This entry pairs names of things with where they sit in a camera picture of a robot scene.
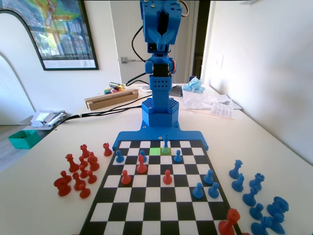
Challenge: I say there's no red chess bishop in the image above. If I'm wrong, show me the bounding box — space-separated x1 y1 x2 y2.
87 151 100 172
136 155 148 174

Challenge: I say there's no blue patterned cloth bundle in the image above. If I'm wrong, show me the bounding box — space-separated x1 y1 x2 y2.
182 76 206 95

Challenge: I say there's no coloured marker set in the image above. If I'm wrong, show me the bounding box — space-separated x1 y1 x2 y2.
104 87 126 95

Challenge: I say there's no grey white paper pile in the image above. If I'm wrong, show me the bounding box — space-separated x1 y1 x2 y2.
30 110 67 128

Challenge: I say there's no blue chess queen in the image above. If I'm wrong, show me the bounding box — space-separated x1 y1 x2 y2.
228 159 244 179

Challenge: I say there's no long cardboard box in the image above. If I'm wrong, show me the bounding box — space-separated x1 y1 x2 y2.
84 88 139 111

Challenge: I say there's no black and white chessboard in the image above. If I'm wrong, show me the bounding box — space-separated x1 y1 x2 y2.
79 140 243 235

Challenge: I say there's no red chess queen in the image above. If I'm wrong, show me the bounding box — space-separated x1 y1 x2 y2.
65 153 80 173

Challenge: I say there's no printed paper sheet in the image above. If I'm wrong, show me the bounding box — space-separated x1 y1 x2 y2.
209 102 235 120

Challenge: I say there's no silver door handle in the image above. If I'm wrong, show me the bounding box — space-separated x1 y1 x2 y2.
121 56 147 64

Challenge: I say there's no blue chess bishop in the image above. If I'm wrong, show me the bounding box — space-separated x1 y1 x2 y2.
250 216 272 235
242 186 259 207

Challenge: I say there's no white door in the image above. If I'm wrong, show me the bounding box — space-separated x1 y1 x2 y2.
110 0 196 85

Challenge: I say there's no black table cable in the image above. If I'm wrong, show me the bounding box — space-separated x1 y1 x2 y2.
56 96 147 124
56 106 143 124

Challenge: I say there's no green plastic bin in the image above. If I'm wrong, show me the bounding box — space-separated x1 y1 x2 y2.
8 129 42 150

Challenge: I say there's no black framed map poster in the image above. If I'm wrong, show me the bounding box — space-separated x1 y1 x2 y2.
0 0 100 71

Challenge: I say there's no large red piece bottom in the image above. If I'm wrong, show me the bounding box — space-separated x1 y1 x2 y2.
218 208 241 235

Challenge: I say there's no blue chess rook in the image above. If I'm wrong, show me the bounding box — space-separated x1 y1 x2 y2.
249 172 266 191
267 196 290 217

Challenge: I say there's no arched black-rimmed white panel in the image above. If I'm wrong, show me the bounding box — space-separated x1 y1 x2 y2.
0 6 46 126

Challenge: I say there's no blue chess king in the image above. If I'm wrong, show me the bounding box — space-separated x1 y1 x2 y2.
161 133 171 155

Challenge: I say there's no red white servo wire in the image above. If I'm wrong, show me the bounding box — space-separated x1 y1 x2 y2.
180 1 190 18

